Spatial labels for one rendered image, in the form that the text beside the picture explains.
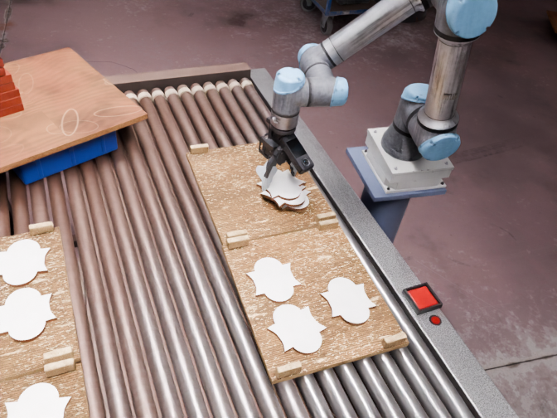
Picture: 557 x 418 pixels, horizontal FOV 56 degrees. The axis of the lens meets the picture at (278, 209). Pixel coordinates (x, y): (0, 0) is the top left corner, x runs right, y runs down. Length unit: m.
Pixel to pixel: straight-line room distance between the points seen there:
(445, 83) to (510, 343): 1.54
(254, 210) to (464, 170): 2.22
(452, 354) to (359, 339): 0.23
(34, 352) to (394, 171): 1.14
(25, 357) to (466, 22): 1.23
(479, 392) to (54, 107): 1.41
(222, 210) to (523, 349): 1.69
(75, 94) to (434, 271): 1.90
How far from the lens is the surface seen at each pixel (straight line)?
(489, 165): 3.69
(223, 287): 1.36
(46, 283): 1.40
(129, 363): 1.26
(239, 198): 1.56
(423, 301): 1.43
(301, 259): 1.42
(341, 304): 1.34
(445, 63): 1.46
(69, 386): 1.23
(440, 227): 3.08
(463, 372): 1.37
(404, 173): 1.75
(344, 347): 1.28
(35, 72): 1.96
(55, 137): 1.64
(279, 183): 1.55
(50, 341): 1.30
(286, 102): 1.37
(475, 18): 1.37
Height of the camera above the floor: 2.00
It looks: 43 degrees down
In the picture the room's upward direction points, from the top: 9 degrees clockwise
